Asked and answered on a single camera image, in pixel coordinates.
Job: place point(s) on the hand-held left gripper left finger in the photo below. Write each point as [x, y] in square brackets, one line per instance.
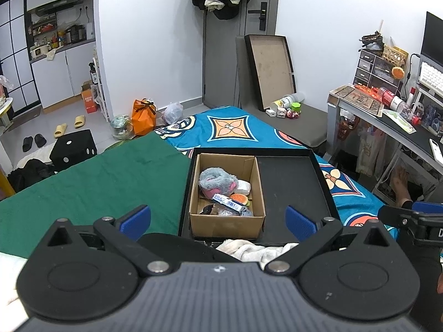
[135, 221]

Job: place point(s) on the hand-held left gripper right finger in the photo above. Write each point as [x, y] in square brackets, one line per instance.
[299, 224]

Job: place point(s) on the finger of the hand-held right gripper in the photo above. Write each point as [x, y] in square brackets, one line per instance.
[429, 205]
[398, 216]

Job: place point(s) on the black shallow tray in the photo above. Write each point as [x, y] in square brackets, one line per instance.
[290, 186]

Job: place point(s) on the denim fabric toy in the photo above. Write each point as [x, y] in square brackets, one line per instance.
[245, 211]

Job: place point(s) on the burger plush toy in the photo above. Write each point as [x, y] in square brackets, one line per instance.
[239, 199]

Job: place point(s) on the white soft pack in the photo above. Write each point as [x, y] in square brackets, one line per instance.
[244, 187]

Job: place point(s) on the clear bag of white fluff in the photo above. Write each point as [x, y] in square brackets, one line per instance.
[226, 211]

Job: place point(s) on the black cloth item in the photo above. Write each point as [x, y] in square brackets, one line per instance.
[208, 210]

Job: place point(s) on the brown cardboard box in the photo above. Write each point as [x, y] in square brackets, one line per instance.
[225, 226]

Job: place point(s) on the blue white tissue packet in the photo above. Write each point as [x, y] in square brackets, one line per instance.
[225, 201]

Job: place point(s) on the grey fluffy plush toy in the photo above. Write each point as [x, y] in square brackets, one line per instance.
[216, 179]

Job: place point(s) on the person's bare foot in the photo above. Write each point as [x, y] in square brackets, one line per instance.
[399, 186]

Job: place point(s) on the green cloth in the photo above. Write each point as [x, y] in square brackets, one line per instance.
[103, 186]

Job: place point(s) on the white phone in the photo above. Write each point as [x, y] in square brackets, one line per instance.
[436, 148]

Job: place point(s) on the black desk mat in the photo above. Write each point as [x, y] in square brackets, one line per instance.
[420, 140]

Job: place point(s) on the beige tote bag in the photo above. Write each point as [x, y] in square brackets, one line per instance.
[370, 152]

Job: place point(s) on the green white flat packet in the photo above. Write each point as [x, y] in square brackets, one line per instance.
[398, 121]

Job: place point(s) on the clear plastic bag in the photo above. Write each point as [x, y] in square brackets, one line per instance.
[121, 128]

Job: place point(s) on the black stool with white dots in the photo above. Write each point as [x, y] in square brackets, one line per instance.
[72, 148]

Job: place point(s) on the blue printed blanket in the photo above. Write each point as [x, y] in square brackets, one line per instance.
[263, 135]

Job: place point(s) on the panda figurine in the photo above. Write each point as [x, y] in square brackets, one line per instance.
[417, 110]

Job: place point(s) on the grey folding mattress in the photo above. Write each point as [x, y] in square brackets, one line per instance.
[311, 128]

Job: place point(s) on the orange paper bag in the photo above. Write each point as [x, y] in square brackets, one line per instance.
[143, 119]

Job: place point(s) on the red basket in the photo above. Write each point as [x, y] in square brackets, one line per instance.
[349, 126]

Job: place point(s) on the plastic bottle with red label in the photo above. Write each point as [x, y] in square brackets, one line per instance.
[398, 103]

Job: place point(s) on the small red toy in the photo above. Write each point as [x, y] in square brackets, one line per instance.
[292, 114]

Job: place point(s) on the small white figurine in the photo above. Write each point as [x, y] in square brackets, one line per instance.
[280, 112]

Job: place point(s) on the black clothes pile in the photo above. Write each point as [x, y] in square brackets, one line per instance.
[31, 176]

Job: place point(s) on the white plastic bag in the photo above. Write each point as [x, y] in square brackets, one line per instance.
[172, 113]

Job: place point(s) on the yellow slipper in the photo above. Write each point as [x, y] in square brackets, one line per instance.
[60, 130]
[79, 121]

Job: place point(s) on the white charger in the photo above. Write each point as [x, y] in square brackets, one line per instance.
[270, 113]

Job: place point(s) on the green hexagonal toy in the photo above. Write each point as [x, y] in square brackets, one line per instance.
[295, 107]

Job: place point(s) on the grey desk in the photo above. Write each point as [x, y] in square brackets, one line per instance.
[334, 110]

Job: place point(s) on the clear plastic jar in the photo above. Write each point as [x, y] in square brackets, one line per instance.
[287, 101]

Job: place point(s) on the black slipper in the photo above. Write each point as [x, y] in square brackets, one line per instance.
[27, 144]
[40, 140]

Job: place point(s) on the brown patterned board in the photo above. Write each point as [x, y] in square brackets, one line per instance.
[349, 96]

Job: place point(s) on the orange cardboard carton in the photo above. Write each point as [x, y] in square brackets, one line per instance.
[90, 100]

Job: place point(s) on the white keyboard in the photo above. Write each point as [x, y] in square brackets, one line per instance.
[432, 76]

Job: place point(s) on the red packet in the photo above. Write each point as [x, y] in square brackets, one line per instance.
[366, 89]

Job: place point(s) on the yellow legged table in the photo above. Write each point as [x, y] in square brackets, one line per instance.
[7, 176]

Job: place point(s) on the orange round plush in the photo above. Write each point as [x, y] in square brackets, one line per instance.
[398, 72]

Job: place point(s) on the white narrow rack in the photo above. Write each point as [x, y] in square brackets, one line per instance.
[100, 86]

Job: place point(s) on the grey drawer organizer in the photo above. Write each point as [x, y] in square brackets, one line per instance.
[375, 69]

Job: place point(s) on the black tray lid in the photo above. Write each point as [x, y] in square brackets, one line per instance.
[273, 72]

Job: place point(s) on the bamboo basket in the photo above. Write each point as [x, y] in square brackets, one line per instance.
[394, 55]

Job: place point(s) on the white kitchen cabinet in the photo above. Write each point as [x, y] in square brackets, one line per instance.
[62, 76]

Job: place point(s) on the black monitor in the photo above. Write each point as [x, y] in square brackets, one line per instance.
[434, 34]

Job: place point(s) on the grey door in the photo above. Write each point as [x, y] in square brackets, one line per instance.
[221, 58]

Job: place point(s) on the black framed glass door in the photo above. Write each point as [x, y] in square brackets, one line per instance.
[17, 58]

